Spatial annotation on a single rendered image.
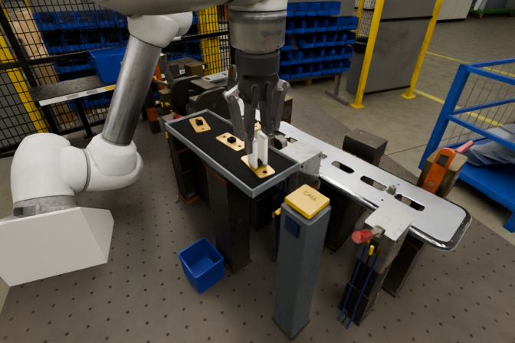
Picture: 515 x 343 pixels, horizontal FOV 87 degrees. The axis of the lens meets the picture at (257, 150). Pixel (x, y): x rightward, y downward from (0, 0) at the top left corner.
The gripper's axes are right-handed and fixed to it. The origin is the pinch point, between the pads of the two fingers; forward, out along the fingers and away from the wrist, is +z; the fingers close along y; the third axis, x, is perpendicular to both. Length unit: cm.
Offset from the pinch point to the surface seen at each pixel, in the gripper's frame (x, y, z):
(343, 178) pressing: -0.1, 29.8, 20.0
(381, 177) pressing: -5.6, 39.6, 20.0
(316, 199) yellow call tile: -14.4, 3.8, 4.0
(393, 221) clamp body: -20.9, 21.5, 14.0
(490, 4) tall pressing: 510, 1382, 73
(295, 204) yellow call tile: -13.4, -0.2, 4.0
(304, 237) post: -16.9, -0.3, 9.5
